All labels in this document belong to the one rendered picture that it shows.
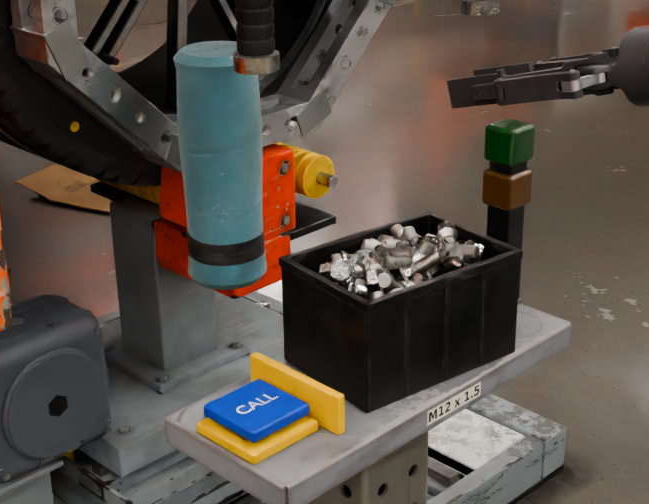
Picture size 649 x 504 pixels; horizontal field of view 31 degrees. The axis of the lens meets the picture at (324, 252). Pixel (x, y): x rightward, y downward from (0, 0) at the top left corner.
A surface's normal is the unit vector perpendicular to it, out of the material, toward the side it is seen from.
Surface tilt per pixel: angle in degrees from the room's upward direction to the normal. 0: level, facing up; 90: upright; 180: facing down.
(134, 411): 0
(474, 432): 0
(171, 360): 90
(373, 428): 0
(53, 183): 12
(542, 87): 90
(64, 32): 90
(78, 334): 68
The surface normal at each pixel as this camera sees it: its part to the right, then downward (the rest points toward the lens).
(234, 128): 0.44, 0.32
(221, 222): 0.00, 0.42
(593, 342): -0.02, -0.92
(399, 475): 0.71, 0.27
